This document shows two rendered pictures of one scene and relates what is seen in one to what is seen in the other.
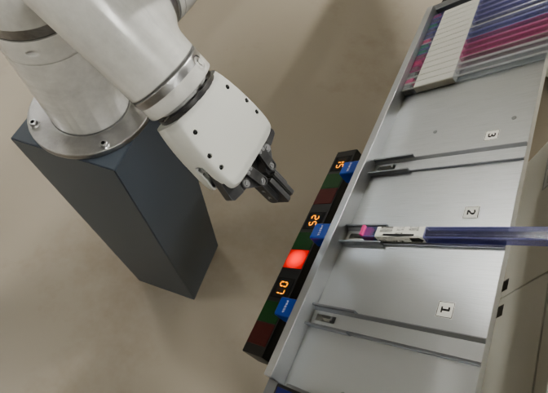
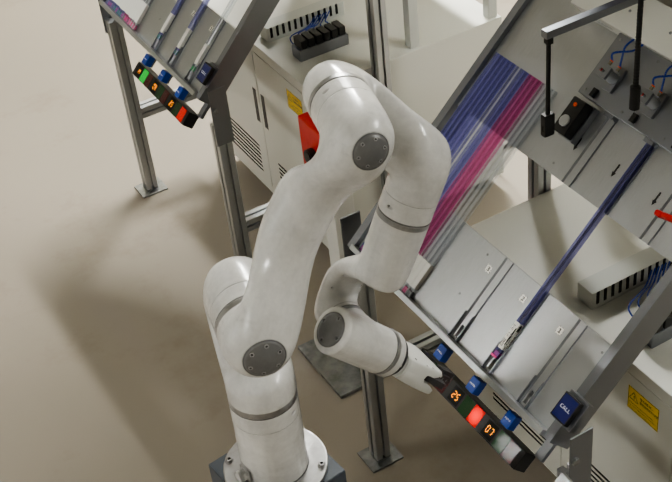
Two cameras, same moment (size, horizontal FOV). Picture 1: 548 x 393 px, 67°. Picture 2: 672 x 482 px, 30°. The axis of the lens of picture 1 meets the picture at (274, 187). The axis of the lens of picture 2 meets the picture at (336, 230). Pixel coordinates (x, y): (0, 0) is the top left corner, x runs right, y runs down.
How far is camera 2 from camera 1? 1.95 m
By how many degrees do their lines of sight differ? 39
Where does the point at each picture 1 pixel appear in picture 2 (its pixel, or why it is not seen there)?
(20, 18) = (293, 388)
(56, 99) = (296, 445)
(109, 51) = (379, 343)
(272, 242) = not seen: outside the picture
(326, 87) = (203, 419)
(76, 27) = (367, 342)
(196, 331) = not seen: outside the picture
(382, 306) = (541, 361)
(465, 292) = (557, 318)
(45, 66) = (296, 418)
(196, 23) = not seen: outside the picture
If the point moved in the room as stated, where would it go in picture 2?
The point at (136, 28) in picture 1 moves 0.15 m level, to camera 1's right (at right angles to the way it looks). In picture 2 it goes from (378, 327) to (423, 276)
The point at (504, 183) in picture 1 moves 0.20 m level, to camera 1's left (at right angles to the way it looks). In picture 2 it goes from (519, 277) to (468, 341)
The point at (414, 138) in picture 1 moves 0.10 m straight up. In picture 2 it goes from (452, 306) to (451, 267)
